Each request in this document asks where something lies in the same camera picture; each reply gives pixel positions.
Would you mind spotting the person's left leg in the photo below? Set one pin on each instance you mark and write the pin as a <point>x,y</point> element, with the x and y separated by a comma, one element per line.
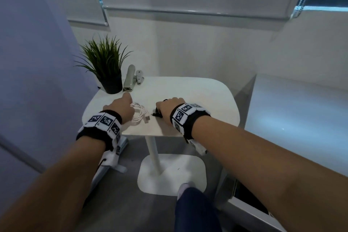
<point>195,212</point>

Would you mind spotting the small white gadget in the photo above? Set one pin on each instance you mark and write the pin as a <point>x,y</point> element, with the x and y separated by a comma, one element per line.
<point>140,76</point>

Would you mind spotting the black wristband with marker tags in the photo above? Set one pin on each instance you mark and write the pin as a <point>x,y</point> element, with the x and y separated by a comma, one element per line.
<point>187,120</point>
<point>100,128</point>

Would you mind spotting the white sneaker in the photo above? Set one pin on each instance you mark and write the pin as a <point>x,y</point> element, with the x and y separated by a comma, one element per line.
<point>186,187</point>

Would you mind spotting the person's right forearm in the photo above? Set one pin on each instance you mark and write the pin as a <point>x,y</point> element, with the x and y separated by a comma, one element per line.
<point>272,169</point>

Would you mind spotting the green plant in black pot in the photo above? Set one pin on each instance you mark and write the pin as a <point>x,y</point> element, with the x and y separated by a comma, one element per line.
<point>111,82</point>

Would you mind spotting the grey oblong device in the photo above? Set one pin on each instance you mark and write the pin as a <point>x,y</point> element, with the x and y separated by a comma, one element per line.
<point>129,78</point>

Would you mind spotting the person's right hand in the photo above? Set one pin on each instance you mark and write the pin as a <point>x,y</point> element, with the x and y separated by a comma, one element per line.
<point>168,109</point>

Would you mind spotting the person's left forearm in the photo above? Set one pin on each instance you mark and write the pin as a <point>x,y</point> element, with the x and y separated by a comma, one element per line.
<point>51,188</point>

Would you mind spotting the person's left hand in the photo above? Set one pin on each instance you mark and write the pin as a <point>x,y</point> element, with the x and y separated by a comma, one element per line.
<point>121,108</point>

